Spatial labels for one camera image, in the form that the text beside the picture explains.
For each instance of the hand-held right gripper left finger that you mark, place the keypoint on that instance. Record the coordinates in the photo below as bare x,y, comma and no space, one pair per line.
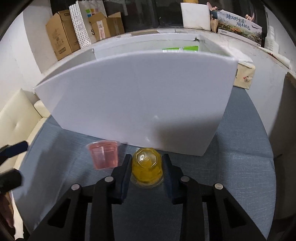
123,185

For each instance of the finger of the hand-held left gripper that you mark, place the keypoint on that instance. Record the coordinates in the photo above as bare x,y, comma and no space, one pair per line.
11,180
16,148

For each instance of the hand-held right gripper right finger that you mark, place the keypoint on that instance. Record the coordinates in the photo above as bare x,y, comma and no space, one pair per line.
170,185

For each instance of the yellow jelly cup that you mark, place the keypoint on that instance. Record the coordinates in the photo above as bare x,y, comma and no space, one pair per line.
146,166

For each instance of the pink jelly cup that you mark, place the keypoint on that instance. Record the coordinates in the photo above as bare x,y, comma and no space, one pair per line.
104,155

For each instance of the white storage box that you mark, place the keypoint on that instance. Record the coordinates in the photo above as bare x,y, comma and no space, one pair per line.
143,99

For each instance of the large green snack packet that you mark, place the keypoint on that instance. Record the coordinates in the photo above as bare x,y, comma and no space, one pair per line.
190,48

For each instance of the person's left hand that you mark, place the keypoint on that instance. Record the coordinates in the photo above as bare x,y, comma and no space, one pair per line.
5,212

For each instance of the cream sofa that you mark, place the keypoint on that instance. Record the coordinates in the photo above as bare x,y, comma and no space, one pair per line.
18,120

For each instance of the blue-grey table cloth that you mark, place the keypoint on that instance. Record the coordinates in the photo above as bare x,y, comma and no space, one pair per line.
240,162

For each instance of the dark wooden board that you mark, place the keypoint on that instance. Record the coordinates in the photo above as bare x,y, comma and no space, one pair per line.
283,143

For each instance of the large cardboard box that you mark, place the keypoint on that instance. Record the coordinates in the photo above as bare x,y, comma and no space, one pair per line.
61,34

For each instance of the brown tissue pack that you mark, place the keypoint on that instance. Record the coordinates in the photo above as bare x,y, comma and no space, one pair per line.
244,75

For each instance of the patterned paper bag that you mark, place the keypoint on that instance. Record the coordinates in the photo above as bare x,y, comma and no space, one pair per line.
84,20

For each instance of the small open cardboard box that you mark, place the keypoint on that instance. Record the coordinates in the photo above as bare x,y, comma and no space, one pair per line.
106,26

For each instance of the small brown paper box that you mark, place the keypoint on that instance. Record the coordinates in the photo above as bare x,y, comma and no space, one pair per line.
214,24

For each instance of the rolled white paper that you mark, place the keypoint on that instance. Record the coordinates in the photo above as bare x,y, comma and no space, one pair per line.
281,56

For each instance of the white foam box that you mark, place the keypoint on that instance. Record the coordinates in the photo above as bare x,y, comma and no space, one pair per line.
195,16

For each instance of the printed landscape carton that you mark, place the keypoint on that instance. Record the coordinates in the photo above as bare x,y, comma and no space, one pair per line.
240,26

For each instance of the white plastic bottle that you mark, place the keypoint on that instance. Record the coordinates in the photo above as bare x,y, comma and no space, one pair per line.
272,39

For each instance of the round orange fruit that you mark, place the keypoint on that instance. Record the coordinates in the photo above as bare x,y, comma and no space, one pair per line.
189,1

